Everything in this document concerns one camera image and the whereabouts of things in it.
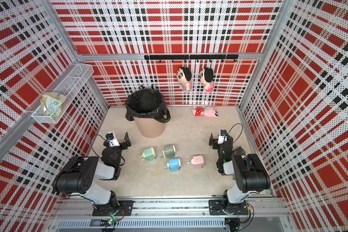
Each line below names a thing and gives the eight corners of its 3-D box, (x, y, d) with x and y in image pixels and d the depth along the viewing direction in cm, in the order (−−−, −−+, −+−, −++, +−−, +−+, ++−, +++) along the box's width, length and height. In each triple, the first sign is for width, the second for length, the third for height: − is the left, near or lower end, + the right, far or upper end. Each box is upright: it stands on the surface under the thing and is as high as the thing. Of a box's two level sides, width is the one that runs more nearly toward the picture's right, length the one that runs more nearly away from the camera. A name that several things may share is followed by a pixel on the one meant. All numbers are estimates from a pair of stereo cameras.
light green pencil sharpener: (143, 161, 92) (140, 156, 86) (145, 152, 96) (142, 147, 90) (155, 161, 92) (154, 156, 86) (157, 152, 96) (155, 147, 90)
